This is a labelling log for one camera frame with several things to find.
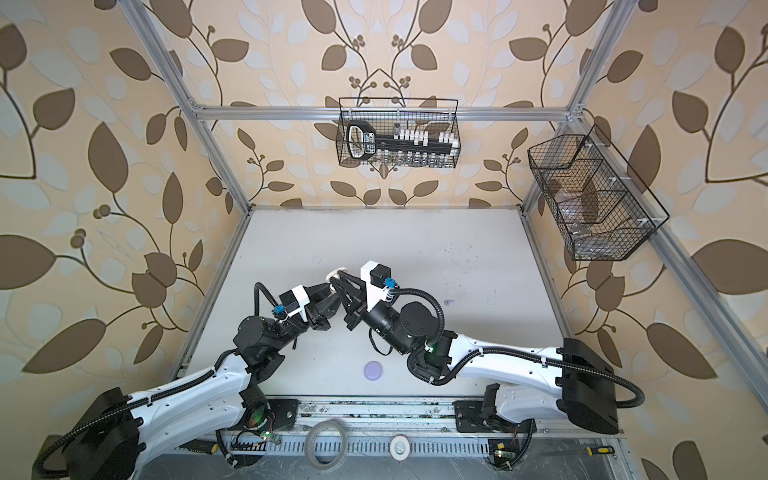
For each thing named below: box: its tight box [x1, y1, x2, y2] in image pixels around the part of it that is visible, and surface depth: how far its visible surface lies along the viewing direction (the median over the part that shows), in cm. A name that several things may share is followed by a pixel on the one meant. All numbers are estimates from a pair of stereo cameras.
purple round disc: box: [363, 360, 383, 381], surface depth 82 cm
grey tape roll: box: [304, 419, 348, 471], surface depth 70 cm
